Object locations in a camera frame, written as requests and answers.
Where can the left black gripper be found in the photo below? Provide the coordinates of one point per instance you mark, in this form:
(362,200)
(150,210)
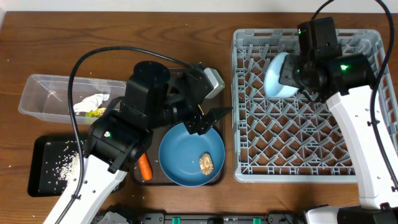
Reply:
(196,114)

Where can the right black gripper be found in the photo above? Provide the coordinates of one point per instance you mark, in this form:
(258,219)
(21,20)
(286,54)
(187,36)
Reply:
(289,63)

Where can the light blue rice bowl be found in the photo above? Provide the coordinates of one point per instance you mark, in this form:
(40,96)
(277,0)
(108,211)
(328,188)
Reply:
(272,87)

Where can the yellow green snack wrapper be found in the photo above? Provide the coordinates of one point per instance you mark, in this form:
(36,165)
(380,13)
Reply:
(96,113)

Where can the white tissue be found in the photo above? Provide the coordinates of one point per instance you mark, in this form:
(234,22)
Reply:
(90,103)

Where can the white rice pile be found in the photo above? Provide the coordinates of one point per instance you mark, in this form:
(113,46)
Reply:
(60,162)

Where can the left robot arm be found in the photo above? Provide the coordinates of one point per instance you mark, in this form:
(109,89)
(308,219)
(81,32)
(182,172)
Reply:
(118,138)

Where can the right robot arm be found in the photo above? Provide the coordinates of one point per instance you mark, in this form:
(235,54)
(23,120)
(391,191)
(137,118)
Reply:
(347,85)

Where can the grey dishwasher rack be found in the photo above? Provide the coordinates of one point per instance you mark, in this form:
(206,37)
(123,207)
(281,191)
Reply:
(288,140)

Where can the black waste tray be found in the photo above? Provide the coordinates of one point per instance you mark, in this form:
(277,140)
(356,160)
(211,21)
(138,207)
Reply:
(36,186)

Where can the wooden chopstick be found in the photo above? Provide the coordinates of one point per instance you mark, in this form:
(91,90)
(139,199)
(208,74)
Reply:
(201,110)

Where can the dark blue plate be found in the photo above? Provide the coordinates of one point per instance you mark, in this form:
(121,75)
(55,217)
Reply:
(180,152)

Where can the brown mushroom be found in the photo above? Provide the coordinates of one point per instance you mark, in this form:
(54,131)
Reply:
(206,164)

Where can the dark brown serving tray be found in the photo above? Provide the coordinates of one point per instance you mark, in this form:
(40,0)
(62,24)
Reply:
(146,93)

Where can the orange carrot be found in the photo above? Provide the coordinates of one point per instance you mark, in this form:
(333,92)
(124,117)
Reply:
(146,171)

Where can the clear plastic bin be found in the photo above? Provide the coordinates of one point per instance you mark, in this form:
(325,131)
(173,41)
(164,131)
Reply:
(45,96)

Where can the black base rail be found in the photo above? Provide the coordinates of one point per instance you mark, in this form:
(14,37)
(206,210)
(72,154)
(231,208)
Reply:
(322,214)

